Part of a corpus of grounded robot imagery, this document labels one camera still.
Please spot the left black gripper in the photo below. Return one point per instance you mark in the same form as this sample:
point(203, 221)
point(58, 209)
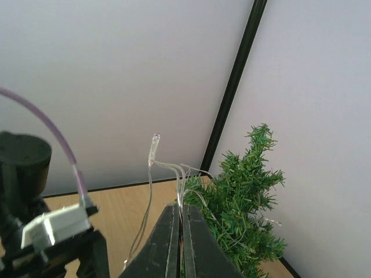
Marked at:
point(89, 248)

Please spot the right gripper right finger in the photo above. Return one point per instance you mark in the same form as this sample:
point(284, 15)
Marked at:
point(202, 255)

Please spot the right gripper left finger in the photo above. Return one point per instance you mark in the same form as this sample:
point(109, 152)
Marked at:
point(160, 255)

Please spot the small green christmas tree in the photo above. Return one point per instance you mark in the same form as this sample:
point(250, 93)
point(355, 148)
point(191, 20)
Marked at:
point(233, 204)

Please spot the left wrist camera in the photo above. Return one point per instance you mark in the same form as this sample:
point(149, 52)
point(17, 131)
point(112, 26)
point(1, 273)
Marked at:
point(54, 227)

